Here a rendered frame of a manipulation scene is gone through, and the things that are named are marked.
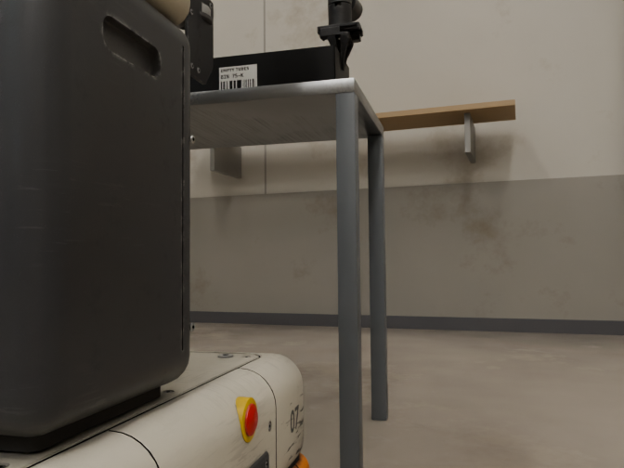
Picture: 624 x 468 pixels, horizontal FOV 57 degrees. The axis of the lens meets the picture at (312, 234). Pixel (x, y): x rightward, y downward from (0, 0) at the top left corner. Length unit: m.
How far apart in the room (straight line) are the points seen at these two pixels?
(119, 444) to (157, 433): 0.05
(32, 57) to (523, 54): 3.51
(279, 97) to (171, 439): 0.84
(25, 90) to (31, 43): 0.04
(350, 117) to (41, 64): 0.81
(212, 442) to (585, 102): 3.37
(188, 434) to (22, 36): 0.37
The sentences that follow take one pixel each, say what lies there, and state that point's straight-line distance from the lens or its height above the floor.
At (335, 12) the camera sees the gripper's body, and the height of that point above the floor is 1.01.
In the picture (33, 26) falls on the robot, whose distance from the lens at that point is 0.49.
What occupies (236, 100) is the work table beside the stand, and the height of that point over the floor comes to 0.77.
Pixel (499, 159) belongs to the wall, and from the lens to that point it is 3.69.
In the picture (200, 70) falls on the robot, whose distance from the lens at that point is 1.04.
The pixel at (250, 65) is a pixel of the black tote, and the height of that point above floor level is 0.89.
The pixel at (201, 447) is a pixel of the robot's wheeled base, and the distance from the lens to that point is 0.61.
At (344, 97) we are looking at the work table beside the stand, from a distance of 1.21.
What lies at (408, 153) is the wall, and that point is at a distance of 3.76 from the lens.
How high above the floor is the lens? 0.42
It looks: 3 degrees up
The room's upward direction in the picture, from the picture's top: 1 degrees counter-clockwise
